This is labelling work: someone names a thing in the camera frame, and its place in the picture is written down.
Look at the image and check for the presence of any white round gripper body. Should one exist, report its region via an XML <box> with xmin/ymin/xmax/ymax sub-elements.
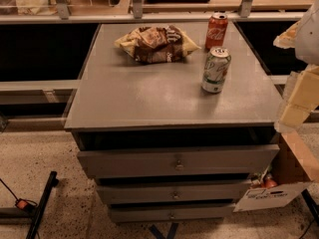
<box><xmin>295</xmin><ymin>1</ymin><xmax>319</xmax><ymax>65</ymax></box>

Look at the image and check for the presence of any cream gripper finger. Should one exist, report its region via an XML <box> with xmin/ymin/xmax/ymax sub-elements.
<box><xmin>274</xmin><ymin>65</ymin><xmax>319</xmax><ymax>133</ymax></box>
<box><xmin>273</xmin><ymin>21</ymin><xmax>300</xmax><ymax>49</ymax></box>

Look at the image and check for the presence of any green white 7up can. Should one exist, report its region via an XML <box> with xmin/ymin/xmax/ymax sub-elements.
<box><xmin>201</xmin><ymin>47</ymin><xmax>231</xmax><ymax>94</ymax></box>

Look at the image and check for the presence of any red coca cola can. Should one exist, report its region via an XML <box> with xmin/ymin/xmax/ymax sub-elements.
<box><xmin>205</xmin><ymin>12</ymin><xmax>228</xmax><ymax>50</ymax></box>

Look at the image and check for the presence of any open cardboard box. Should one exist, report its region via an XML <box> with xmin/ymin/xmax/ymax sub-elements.
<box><xmin>235</xmin><ymin>131</ymin><xmax>319</xmax><ymax>212</ymax></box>

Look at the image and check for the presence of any top grey drawer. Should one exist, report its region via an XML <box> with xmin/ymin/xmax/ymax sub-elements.
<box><xmin>78</xmin><ymin>144</ymin><xmax>279</xmax><ymax>178</ymax></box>

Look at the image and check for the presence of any grey drawer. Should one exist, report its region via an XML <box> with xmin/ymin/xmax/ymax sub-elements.
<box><xmin>97</xmin><ymin>180</ymin><xmax>250</xmax><ymax>205</ymax></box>
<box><xmin>109</xmin><ymin>203</ymin><xmax>235</xmax><ymax>223</ymax></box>
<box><xmin>78</xmin><ymin>144</ymin><xmax>279</xmax><ymax>178</ymax></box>

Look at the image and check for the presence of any brown yellow chip bag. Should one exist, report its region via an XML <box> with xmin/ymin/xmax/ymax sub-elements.
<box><xmin>115</xmin><ymin>25</ymin><xmax>199</xmax><ymax>64</ymax></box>

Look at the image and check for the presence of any grey drawer cabinet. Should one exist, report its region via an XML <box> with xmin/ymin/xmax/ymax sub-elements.
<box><xmin>65</xmin><ymin>24</ymin><xmax>281</xmax><ymax>210</ymax></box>

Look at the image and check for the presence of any bottom grey drawer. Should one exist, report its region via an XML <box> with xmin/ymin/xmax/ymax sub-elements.
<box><xmin>109</xmin><ymin>203</ymin><xmax>235</xmax><ymax>223</ymax></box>

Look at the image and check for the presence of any middle grey drawer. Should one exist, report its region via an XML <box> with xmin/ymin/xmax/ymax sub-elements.
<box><xmin>97</xmin><ymin>180</ymin><xmax>250</xmax><ymax>205</ymax></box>

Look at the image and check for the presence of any black metal stand leg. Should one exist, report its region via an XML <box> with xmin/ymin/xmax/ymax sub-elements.
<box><xmin>26</xmin><ymin>171</ymin><xmax>59</xmax><ymax>239</ymax></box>

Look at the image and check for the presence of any small orange clip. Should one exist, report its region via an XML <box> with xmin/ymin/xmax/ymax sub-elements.
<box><xmin>15</xmin><ymin>198</ymin><xmax>35</xmax><ymax>212</ymax></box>

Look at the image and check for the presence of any metal railing frame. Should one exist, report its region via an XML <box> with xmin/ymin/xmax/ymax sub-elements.
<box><xmin>0</xmin><ymin>0</ymin><xmax>318</xmax><ymax>24</ymax></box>

